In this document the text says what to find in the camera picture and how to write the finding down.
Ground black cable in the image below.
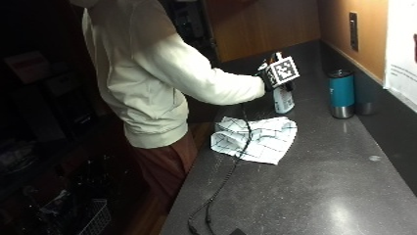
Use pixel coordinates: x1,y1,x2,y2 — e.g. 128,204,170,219
187,103,255,235

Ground white checked cloth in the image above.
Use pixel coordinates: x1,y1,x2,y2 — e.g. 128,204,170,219
210,116,299,165

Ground wire basket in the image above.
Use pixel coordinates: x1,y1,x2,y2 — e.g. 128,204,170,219
38,198,112,235

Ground wooden cabinet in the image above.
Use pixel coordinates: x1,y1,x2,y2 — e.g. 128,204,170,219
204,0,324,64

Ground white spray bottle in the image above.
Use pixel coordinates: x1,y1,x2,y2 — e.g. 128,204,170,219
265,52,297,115

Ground teal steel tumbler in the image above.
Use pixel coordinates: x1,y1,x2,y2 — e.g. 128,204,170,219
328,69,357,119

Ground white paper sheet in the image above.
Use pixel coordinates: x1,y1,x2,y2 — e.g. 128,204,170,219
383,0,417,114

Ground black wall outlet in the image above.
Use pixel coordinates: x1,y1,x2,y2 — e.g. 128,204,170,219
348,11,360,52

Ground white marker cube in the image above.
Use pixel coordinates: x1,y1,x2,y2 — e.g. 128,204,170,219
265,56,301,87

